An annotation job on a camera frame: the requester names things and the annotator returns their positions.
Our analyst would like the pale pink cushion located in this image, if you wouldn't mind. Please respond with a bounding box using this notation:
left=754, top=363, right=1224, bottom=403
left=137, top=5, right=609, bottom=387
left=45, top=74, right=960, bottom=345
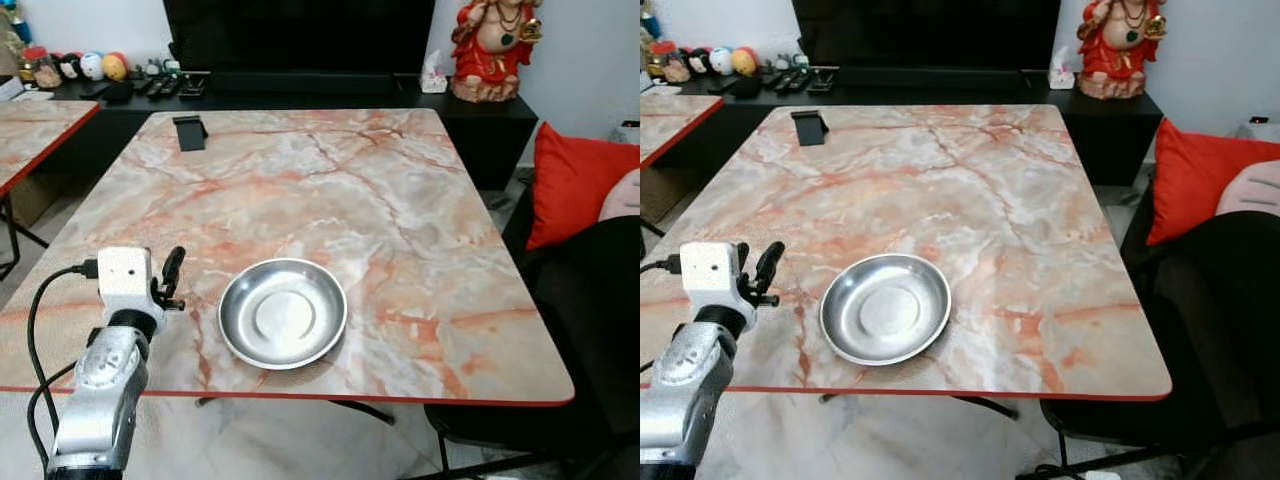
left=598, top=168, right=641, bottom=223
left=1215, top=160, right=1280, bottom=218

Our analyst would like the red cushion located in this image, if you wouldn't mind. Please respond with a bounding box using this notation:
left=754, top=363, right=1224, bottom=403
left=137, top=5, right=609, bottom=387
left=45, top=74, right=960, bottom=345
left=1147, top=118, right=1280, bottom=246
left=526, top=122, right=641, bottom=251

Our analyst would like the large marble table red edge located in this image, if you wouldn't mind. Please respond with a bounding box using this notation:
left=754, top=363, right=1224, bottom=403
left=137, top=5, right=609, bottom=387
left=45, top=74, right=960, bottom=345
left=0, top=108, right=576, bottom=426
left=640, top=103, right=1173, bottom=421

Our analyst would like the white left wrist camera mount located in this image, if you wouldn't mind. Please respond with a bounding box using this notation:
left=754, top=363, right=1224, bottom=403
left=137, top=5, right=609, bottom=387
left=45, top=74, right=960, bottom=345
left=97, top=246, right=166, bottom=323
left=680, top=241, right=751, bottom=319

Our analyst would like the black chair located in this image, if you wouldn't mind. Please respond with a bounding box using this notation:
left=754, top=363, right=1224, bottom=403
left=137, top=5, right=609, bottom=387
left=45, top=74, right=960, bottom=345
left=1040, top=210, right=1280, bottom=480
left=425, top=215, right=641, bottom=480

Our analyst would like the white figurine tissue holder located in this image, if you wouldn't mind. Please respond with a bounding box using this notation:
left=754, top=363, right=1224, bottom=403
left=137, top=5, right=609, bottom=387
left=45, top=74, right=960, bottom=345
left=1048, top=46, right=1076, bottom=90
left=421, top=50, right=449, bottom=94

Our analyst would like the round stainless steel plate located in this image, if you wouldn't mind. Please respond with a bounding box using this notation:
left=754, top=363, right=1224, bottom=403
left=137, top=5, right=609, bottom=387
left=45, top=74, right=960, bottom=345
left=819, top=254, right=953, bottom=367
left=218, top=258, right=349, bottom=371

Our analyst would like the brown cardboard box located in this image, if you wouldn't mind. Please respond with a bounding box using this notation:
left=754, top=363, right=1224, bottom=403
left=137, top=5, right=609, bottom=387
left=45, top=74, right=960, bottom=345
left=10, top=175, right=71, bottom=226
left=640, top=165, right=691, bottom=223

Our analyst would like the black television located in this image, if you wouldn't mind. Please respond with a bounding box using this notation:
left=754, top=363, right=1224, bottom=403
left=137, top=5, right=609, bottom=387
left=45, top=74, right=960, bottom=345
left=162, top=0, right=437, bottom=76
left=792, top=0, right=1061, bottom=69

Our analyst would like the red laughing buddha statue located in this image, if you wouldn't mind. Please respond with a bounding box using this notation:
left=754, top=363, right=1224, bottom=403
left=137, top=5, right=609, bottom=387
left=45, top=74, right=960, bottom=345
left=1077, top=0, right=1167, bottom=100
left=450, top=0, right=544, bottom=103

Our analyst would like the jar with red lid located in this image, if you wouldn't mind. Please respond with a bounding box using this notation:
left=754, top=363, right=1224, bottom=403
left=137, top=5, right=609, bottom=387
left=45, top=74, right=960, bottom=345
left=22, top=45, right=61, bottom=89
left=648, top=42, right=691, bottom=83

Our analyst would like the small marble table red edge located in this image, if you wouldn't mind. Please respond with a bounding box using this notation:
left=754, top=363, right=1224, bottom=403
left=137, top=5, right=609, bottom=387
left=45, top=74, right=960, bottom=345
left=0, top=100, right=101, bottom=281
left=640, top=93, right=725, bottom=169

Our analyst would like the black soundbar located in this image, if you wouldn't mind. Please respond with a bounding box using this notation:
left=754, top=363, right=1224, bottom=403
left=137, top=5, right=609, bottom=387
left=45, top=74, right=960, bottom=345
left=835, top=65, right=1027, bottom=92

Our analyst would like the black phone stand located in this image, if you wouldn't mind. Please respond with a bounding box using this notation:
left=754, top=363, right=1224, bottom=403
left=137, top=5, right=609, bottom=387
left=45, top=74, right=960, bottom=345
left=790, top=110, right=829, bottom=147
left=172, top=115, right=209, bottom=152

